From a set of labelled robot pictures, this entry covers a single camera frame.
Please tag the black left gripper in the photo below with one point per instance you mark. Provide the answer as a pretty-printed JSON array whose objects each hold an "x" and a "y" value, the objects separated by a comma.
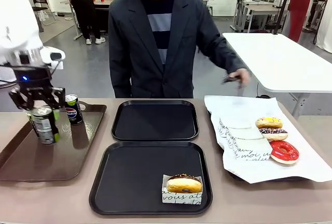
[{"x": 32, "y": 77}]

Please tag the black green soda can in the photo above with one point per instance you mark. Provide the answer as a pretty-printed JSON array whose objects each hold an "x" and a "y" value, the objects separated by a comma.
[{"x": 44, "y": 130}]

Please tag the metal serving tongs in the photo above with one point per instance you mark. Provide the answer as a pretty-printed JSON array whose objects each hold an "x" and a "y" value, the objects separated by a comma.
[{"x": 229, "y": 79}]

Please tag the yellow iced donut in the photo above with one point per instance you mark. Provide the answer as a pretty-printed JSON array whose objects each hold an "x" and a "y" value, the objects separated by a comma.
[{"x": 269, "y": 123}]

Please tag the chocolate sprinkled donut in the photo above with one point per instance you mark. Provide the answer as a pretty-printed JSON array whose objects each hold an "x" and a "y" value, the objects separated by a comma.
[{"x": 273, "y": 133}]

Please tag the red glazed donut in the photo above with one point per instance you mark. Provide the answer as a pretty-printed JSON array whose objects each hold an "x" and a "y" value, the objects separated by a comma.
[{"x": 291, "y": 154}]

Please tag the person's left forearm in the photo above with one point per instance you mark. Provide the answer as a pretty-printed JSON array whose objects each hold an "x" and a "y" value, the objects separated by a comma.
[{"x": 225, "y": 58}]

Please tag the person's right forearm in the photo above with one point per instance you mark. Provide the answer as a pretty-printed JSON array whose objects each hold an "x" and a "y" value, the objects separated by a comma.
[{"x": 119, "y": 78}]

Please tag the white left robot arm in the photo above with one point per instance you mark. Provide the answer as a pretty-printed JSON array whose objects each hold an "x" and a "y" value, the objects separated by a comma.
[{"x": 15, "y": 27}]

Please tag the person's left hand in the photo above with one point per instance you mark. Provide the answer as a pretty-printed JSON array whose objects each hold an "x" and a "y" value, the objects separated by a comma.
[{"x": 243, "y": 75}]

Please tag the black Pepsi soda can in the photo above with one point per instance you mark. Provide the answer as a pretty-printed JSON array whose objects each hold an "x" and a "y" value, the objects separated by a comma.
[{"x": 74, "y": 112}]

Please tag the brown plastic serving tray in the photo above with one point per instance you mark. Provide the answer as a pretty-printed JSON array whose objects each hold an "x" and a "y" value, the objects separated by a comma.
[{"x": 52, "y": 156}]

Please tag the person in dark blazer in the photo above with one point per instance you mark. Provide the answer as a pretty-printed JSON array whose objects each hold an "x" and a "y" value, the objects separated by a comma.
[{"x": 135, "y": 53}]

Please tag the background wooden work table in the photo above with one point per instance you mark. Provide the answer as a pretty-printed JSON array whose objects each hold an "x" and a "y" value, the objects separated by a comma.
[{"x": 103, "y": 2}]

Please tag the small black square tray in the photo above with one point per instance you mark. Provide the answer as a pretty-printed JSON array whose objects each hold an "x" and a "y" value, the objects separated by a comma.
[{"x": 155, "y": 123}]

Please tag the large black square tray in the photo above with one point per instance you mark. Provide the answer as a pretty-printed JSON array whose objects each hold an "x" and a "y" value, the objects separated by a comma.
[{"x": 129, "y": 177}]

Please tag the chocolate nut topped donut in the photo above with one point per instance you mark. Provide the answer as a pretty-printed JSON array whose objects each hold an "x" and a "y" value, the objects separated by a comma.
[{"x": 182, "y": 184}]

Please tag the chocolate donut in paper box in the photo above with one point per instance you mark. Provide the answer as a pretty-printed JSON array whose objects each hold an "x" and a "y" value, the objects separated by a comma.
[{"x": 181, "y": 198}]

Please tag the background robot bench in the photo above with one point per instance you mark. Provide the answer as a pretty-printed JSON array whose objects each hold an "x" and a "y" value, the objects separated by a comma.
[{"x": 208, "y": 3}]

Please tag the black tray under paper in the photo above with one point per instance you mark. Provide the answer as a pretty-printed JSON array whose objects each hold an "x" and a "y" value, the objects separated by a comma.
[{"x": 238, "y": 176}]

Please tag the white paper sheet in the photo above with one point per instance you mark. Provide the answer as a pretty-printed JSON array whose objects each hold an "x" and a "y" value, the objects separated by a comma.
[{"x": 259, "y": 107}]

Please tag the grey background workbench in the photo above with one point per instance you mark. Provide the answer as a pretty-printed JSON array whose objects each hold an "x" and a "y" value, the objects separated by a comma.
[{"x": 259, "y": 10}]

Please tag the white rectangular table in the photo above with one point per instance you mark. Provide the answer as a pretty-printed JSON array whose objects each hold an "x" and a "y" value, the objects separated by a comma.
[{"x": 285, "y": 60}]

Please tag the black vertical stand pole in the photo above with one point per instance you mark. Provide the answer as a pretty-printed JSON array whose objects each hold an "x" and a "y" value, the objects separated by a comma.
[{"x": 284, "y": 3}]

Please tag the person in red apron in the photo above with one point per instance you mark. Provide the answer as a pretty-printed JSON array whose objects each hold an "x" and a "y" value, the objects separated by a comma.
[{"x": 299, "y": 1}]

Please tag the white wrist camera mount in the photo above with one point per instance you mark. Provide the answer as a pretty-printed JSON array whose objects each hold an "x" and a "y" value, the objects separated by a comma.
[{"x": 53, "y": 55}]

